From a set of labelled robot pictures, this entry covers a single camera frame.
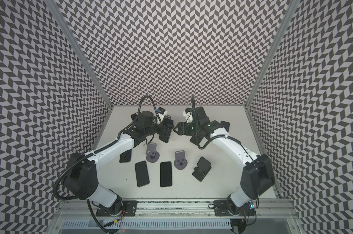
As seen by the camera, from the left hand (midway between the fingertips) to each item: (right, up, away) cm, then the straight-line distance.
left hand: (169, 125), depth 85 cm
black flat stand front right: (+20, -24, -4) cm, 31 cm away
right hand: (+6, -4, -5) cm, 9 cm away
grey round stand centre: (+7, -22, -1) cm, 23 cm away
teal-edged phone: (-1, +2, -4) cm, 5 cm away
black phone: (-2, -28, -3) cm, 28 cm away
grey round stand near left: (-10, -18, +2) cm, 21 cm away
